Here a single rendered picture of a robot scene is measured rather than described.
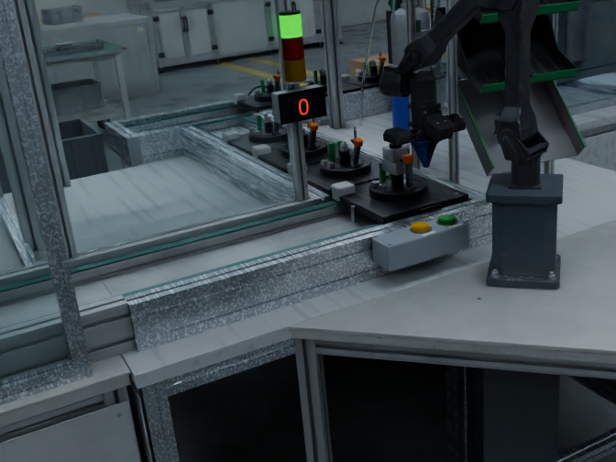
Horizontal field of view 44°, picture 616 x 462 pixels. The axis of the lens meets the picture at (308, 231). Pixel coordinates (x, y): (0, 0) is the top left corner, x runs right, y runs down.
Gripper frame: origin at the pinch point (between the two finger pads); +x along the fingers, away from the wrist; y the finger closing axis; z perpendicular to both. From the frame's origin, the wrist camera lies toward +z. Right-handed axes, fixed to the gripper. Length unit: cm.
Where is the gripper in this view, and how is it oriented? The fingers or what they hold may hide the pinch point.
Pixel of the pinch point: (425, 152)
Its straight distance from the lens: 175.8
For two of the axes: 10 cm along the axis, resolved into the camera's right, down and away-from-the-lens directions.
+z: 4.6, 2.8, -8.4
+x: 0.9, 9.3, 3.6
